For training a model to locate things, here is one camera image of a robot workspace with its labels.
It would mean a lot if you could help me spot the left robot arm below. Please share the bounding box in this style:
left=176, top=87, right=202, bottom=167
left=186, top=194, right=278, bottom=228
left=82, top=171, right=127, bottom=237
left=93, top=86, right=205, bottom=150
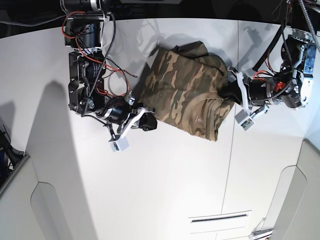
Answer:
left=219, top=0, right=320, bottom=130

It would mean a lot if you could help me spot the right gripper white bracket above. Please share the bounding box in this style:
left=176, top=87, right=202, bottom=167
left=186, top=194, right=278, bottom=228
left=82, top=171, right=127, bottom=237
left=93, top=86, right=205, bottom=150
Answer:
left=116, top=97, right=158, bottom=140

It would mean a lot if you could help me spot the black equipment left edge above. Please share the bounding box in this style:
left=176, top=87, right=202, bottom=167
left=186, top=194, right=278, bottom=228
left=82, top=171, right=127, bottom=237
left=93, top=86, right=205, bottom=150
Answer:
left=0, top=124, right=25, bottom=179

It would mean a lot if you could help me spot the camouflage T-shirt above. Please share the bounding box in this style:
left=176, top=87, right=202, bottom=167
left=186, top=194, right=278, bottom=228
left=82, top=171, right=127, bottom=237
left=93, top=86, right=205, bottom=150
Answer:
left=139, top=41, right=234, bottom=142

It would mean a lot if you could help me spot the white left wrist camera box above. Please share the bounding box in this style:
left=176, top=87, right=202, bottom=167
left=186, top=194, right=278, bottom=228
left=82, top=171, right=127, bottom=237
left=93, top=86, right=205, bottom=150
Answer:
left=235, top=110, right=255, bottom=131

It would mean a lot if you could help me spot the grey clip bottom right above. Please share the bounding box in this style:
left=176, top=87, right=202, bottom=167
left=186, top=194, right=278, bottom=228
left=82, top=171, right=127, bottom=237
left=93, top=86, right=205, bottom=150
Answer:
left=248, top=217, right=273, bottom=240

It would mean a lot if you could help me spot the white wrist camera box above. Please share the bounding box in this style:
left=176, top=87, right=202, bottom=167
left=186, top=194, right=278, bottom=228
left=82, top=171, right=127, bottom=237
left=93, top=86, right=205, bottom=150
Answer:
left=235, top=110, right=255, bottom=131
left=109, top=137, right=129, bottom=152

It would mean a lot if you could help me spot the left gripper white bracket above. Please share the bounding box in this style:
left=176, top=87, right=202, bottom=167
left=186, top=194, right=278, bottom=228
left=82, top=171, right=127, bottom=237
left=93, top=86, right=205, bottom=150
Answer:
left=218, top=67, right=269, bottom=121

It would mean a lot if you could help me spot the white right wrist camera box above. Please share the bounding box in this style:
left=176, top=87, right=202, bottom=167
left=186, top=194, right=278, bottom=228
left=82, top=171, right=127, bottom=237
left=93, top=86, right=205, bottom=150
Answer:
left=109, top=137, right=129, bottom=152

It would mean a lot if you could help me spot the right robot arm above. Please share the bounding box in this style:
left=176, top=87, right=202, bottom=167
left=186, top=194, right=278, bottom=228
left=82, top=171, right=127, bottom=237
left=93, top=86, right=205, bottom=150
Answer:
left=60, top=0, right=158, bottom=142

